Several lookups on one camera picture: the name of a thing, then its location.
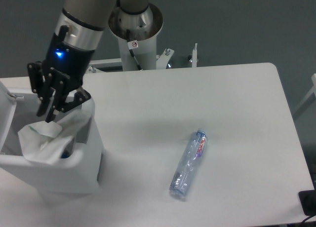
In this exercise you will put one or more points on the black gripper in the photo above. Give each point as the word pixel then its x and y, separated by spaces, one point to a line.
pixel 61 71

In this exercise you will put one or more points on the white paper bag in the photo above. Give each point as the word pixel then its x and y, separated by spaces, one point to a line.
pixel 44 142

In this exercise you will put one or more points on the crushed clear plastic bottle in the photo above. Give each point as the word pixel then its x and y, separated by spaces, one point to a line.
pixel 188 164

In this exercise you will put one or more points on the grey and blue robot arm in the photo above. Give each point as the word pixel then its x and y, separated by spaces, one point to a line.
pixel 82 23

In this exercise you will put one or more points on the yellow and blue trash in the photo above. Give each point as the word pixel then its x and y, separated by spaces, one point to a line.
pixel 65 154

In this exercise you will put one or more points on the white plastic trash can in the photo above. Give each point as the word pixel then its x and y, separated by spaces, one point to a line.
pixel 76 174

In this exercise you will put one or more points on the white furniture leg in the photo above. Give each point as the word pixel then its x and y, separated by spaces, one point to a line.
pixel 307 100

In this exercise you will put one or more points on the black device at edge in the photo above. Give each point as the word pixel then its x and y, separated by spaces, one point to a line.
pixel 308 202

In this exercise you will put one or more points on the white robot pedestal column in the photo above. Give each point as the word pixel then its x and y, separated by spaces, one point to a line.
pixel 137 37

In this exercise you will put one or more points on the white metal base frame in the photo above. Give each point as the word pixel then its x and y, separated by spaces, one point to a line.
pixel 133 59

